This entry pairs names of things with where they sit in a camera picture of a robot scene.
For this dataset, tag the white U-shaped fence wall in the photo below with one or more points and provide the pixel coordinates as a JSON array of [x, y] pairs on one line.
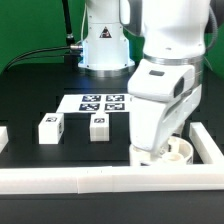
[[208, 175]]

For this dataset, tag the black vertical pole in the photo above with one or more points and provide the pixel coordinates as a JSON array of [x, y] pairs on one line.
[[69, 33]]

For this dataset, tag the white marker sheet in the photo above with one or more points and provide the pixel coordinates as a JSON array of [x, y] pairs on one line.
[[92, 103]]

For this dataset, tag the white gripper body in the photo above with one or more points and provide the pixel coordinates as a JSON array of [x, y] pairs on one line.
[[162, 98]]

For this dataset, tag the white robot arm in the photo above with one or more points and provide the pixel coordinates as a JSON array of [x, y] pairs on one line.
[[173, 32]]

